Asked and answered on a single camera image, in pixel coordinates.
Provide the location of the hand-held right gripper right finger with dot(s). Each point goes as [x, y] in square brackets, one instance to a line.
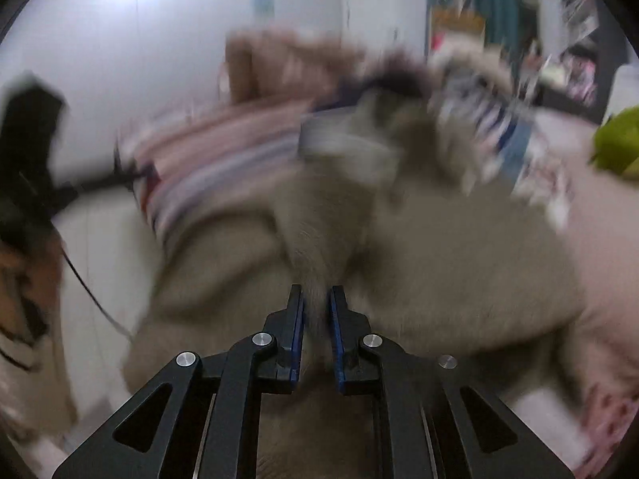
[335, 329]

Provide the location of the pink bed sheet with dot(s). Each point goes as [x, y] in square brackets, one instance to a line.
[604, 259]

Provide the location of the blue white patterned cloth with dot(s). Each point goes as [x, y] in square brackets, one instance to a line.
[494, 124]

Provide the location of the green object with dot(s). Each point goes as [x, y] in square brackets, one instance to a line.
[618, 143]

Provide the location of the grey garment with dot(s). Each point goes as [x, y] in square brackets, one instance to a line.
[449, 269]

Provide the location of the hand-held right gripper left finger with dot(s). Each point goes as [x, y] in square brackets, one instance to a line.
[298, 320]

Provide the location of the striped cloth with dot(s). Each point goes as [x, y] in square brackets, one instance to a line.
[214, 159]

